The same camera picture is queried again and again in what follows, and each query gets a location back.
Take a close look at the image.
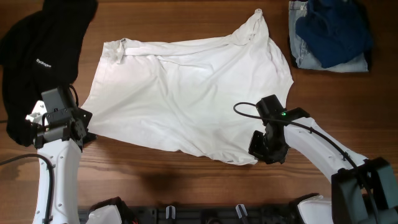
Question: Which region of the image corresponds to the white Puma t-shirt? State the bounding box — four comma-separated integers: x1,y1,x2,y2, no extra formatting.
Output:
83,9,294,166

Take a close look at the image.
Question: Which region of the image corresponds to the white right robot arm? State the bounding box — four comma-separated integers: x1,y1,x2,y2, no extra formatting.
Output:
249,95,397,224

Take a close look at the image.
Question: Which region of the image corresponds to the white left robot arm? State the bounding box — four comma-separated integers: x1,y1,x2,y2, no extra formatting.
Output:
25,85,97,223

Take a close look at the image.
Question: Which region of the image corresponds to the black garment with logo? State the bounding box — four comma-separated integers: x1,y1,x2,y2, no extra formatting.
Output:
1,0,98,147

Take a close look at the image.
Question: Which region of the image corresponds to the dark blue polo shirt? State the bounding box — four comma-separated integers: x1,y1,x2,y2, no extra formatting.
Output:
295,0,373,68

